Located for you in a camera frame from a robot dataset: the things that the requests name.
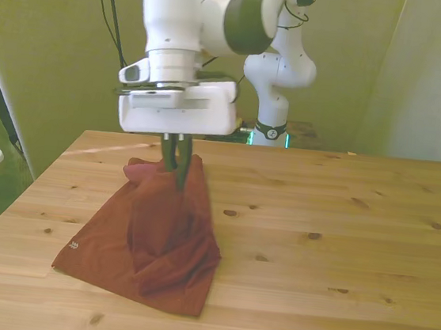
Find white backdrop frame bar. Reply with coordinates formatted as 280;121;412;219
0;25;54;183

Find dark robot base pedestal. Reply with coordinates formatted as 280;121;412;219
232;112;321;154

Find black camera stand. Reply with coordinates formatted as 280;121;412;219
89;0;135;70

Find black tripod stand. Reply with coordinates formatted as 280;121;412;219
78;0;131;68

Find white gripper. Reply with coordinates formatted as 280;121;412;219
108;69;241;197

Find rust orange shorts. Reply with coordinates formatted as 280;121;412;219
48;139;234;321

